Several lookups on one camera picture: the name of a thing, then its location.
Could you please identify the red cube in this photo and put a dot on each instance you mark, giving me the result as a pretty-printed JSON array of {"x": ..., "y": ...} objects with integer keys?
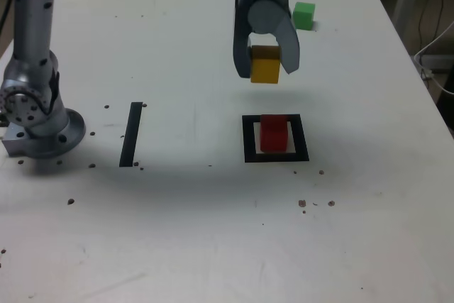
[{"x": 273, "y": 136}]

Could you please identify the green cube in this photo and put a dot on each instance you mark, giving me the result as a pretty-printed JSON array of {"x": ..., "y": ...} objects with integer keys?
[{"x": 304, "y": 15}]

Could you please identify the black tape square outline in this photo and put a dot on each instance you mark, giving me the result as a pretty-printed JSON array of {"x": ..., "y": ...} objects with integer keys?
[{"x": 248, "y": 140}]

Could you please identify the yellow cube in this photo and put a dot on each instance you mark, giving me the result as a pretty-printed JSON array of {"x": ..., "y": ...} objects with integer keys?
[{"x": 264, "y": 69}]

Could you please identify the black tape strip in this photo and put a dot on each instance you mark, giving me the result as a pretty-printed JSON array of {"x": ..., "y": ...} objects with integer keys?
[{"x": 130, "y": 136}]

